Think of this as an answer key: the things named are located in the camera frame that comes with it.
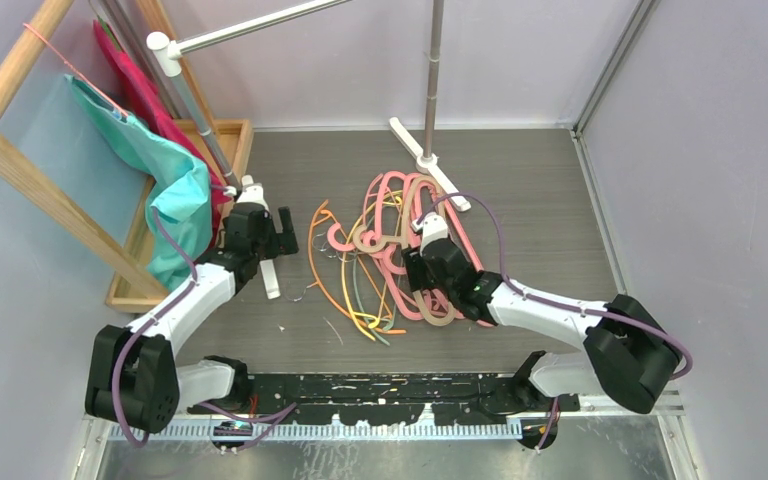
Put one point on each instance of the yellow plastic hanger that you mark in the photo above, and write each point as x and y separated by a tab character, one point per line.
372	326

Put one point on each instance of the wooden drying rack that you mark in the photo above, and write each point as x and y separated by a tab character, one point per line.
133	289

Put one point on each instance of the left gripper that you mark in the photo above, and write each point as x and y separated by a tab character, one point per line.
281	242

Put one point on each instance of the pink plastic hanger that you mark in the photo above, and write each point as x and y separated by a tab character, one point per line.
338	240
403	192
457	232

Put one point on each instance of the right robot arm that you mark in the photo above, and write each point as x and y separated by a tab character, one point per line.
620	350

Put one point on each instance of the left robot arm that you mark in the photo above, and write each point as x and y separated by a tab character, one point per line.
134	379

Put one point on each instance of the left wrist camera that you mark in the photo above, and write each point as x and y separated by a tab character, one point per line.
252	192

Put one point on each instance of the green plastic hanger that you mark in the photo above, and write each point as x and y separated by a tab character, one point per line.
361	298

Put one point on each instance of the pink red cloth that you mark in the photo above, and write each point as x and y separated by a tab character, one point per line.
152	112

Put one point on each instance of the white garment rack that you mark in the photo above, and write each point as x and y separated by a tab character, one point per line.
169	53

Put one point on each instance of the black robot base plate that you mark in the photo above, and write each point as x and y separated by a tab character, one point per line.
390	407

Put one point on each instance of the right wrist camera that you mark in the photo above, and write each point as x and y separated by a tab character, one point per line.
430	228

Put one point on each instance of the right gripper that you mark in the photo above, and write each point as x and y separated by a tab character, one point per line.
415	264

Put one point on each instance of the beige plastic hanger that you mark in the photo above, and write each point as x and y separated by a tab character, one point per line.
395	198

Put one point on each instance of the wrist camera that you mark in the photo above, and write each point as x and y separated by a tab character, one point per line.
430	228
252	192

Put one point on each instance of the teal cloth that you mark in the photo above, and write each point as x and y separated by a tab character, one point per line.
168	261

